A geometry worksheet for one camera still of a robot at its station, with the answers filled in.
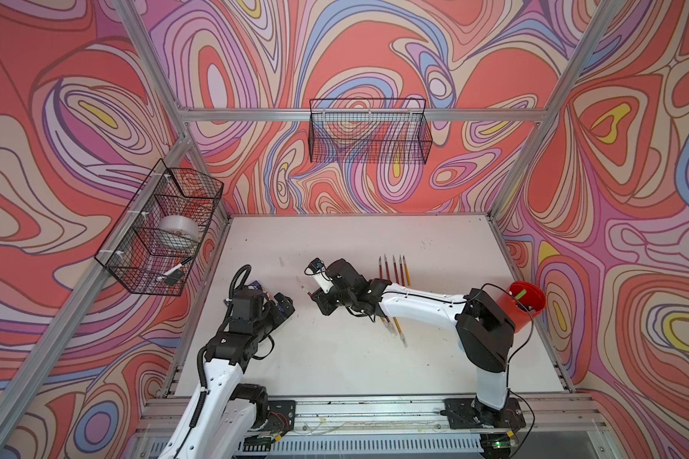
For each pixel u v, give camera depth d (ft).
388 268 3.39
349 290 2.12
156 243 2.37
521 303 2.79
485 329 1.62
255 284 3.16
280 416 2.38
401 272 3.34
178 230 2.37
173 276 2.35
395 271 3.35
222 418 1.46
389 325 2.91
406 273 3.34
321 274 2.37
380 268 3.36
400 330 2.90
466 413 2.41
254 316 2.01
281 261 3.43
